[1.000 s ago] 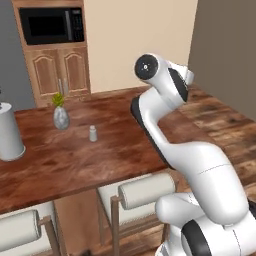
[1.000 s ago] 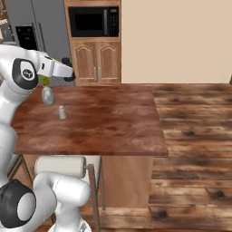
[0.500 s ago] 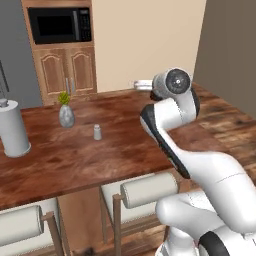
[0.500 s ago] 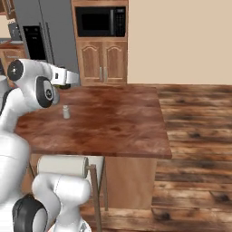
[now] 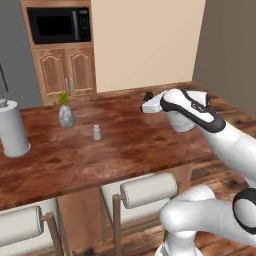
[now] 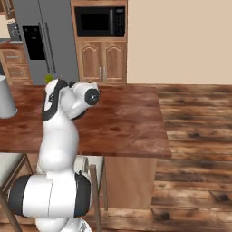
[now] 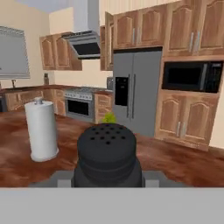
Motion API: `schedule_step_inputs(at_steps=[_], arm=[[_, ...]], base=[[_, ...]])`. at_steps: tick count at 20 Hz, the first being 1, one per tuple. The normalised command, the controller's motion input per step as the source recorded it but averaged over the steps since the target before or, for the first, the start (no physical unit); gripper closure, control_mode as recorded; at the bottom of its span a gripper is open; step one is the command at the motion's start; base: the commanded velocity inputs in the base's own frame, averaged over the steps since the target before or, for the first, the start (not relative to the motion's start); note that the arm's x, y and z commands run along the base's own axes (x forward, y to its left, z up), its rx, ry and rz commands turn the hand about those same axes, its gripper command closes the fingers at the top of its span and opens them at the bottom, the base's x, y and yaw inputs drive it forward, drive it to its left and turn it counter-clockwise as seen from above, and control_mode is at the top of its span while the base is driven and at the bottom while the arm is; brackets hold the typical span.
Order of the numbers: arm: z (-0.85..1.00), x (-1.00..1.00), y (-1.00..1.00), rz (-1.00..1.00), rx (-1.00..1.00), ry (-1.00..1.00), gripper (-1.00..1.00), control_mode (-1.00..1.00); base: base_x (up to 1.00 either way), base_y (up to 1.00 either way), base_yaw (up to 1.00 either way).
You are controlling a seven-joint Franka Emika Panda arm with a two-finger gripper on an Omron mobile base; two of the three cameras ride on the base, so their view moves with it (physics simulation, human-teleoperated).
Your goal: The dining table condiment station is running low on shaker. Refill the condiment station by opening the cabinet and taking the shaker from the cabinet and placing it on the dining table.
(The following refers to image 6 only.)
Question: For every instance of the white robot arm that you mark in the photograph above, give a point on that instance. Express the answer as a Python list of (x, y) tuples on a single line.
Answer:
[(59, 142)]

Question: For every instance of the wooden dining table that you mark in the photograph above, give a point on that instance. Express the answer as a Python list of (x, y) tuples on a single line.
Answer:
[(120, 120)]

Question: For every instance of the wooden cabinet run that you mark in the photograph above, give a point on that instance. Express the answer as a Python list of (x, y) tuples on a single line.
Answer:
[(102, 60)]

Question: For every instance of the wooden drawer cabinet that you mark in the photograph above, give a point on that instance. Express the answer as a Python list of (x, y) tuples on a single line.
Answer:
[(15, 65)]

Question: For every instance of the wooden stool with white seat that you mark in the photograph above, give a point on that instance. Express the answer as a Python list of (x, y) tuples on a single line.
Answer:
[(96, 181), (11, 169)]

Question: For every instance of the green fruit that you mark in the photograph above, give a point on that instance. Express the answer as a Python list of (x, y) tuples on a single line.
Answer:
[(49, 78)]

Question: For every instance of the black microwave oven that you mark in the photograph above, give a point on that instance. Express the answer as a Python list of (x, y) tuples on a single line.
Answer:
[(100, 21)]

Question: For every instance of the grey steel fridge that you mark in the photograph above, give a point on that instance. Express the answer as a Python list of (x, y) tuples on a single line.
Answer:
[(45, 36)]

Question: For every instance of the grey cylindrical container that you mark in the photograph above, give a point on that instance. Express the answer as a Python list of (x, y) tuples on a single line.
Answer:
[(6, 98)]

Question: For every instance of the grey small appliance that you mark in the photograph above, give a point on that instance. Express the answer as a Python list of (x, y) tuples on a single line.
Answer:
[(13, 31)]

